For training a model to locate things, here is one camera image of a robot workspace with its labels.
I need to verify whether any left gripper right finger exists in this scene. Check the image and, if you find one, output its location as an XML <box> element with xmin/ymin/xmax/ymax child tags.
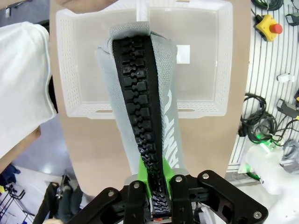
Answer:
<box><xmin>161</xmin><ymin>158</ymin><xmax>268</xmax><ymax>224</ymax></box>

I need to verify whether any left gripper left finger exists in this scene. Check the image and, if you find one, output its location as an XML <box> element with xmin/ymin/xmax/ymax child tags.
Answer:
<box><xmin>79</xmin><ymin>155</ymin><xmax>155</xmax><ymax>224</ymax></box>

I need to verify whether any grey Campus zipper pouch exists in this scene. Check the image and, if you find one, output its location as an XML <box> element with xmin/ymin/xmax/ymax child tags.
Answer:
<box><xmin>96</xmin><ymin>21</ymin><xmax>187</xmax><ymax>214</ymax></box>

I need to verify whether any person's right forearm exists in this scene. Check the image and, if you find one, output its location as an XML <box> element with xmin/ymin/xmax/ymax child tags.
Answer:
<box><xmin>22</xmin><ymin>127</ymin><xmax>42</xmax><ymax>152</ymax></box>

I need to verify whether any person's left hand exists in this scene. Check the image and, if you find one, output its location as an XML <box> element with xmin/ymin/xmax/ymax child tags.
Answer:
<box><xmin>56</xmin><ymin>0</ymin><xmax>106</xmax><ymax>14</ymax></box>

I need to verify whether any black power adapter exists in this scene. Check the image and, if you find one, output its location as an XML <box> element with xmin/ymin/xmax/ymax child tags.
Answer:
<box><xmin>277</xmin><ymin>99</ymin><xmax>299</xmax><ymax>119</ymax></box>

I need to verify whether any black clothes rack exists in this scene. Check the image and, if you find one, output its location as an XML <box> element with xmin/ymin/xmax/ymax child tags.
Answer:
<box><xmin>0</xmin><ymin>189</ymin><xmax>26</xmax><ymax>220</ymax></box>

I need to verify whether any white slotted mounting board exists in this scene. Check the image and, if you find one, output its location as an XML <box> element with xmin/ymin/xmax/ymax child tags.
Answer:
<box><xmin>225</xmin><ymin>0</ymin><xmax>299</xmax><ymax>173</ymax></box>

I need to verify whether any small white plug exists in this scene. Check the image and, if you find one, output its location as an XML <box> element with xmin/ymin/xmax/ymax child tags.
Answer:
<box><xmin>277</xmin><ymin>73</ymin><xmax>295</xmax><ymax>83</ymax></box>

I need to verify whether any white basket label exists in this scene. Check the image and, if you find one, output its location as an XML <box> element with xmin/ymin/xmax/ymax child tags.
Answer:
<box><xmin>176</xmin><ymin>44</ymin><xmax>191</xmax><ymax>63</ymax></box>

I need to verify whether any white perforated plastic basket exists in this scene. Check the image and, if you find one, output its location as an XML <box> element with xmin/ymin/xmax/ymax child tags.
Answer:
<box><xmin>55</xmin><ymin>6</ymin><xmax>150</xmax><ymax>120</ymax></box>
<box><xmin>140</xmin><ymin>0</ymin><xmax>234</xmax><ymax>119</ymax></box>

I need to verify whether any yellow emergency stop button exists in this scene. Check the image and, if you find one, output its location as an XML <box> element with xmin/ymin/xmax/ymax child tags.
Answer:
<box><xmin>254</xmin><ymin>14</ymin><xmax>284</xmax><ymax>42</ymax></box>

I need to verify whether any black cable bundle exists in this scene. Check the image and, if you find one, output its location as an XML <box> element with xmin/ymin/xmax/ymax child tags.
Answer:
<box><xmin>239</xmin><ymin>93</ymin><xmax>299</xmax><ymax>145</ymax></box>

